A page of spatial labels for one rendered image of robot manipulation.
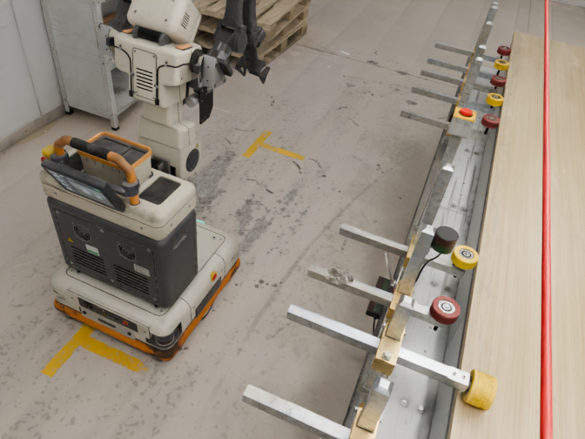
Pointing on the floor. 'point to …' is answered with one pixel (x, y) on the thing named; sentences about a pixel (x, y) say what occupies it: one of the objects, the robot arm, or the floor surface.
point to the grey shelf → (85, 58)
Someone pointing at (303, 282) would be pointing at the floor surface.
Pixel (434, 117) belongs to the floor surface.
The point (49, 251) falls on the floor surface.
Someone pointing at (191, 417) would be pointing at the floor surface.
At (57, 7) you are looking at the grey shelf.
